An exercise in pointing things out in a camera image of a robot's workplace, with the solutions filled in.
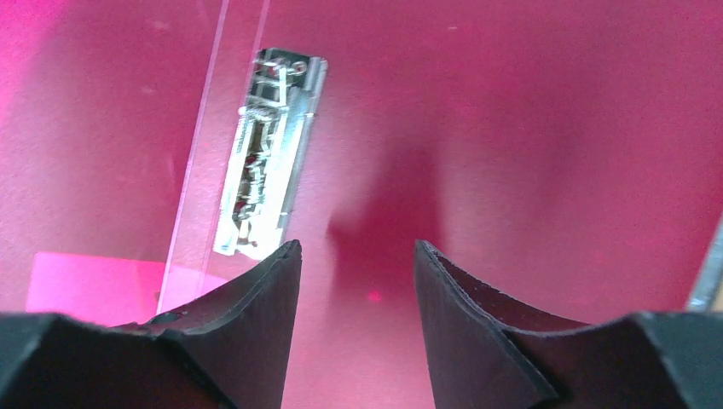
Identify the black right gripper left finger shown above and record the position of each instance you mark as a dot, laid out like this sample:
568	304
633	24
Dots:
227	349

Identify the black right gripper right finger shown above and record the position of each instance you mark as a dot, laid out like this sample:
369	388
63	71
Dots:
486	349

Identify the red clip file folder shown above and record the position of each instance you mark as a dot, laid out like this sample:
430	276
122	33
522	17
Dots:
567	152

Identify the silver metal folder clip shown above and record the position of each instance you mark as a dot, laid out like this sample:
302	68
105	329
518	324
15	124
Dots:
268	152

